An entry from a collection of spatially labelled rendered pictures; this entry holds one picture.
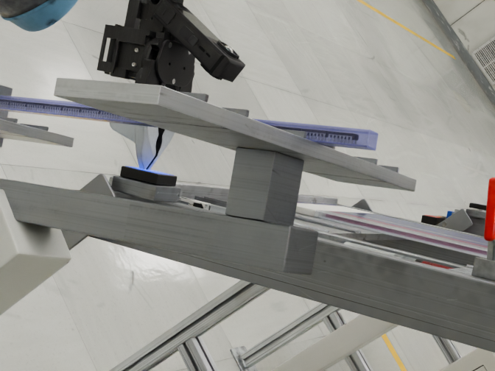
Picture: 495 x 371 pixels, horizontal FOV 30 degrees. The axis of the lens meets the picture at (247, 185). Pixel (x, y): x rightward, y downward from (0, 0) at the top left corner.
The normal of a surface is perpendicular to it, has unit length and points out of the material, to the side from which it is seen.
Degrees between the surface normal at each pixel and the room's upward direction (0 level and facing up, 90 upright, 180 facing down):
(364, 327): 90
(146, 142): 77
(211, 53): 89
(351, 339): 90
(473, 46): 90
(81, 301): 0
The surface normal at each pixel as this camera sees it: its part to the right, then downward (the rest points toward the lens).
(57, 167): 0.75, -0.55
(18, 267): 0.42, 0.83
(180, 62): 0.86, 0.19
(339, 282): -0.48, -0.05
